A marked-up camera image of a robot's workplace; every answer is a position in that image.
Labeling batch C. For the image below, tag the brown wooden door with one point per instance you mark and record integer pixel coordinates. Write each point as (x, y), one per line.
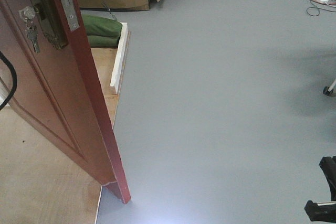
(59, 92)

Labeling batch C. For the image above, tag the lower green sandbag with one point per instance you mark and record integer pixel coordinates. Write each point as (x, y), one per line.
(103, 42)

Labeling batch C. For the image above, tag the green sandbag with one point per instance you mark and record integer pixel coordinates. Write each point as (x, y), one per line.
(100, 26)
(103, 42)

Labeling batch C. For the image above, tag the upper green sandbag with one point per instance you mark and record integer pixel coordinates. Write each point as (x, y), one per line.
(100, 26)

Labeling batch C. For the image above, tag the plywood base board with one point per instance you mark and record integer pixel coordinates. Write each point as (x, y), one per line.
(39, 183)

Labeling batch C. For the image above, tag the steel lock faceplate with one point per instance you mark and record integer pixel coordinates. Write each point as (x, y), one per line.
(66, 1)

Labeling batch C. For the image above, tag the white stick with black tip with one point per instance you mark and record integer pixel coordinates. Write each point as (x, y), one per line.
(328, 90)

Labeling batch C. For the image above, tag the silver key bunch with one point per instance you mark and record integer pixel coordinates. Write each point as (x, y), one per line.
(27, 15)

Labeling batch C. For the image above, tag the white wooden door frame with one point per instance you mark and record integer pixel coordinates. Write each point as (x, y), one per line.
(119, 59)

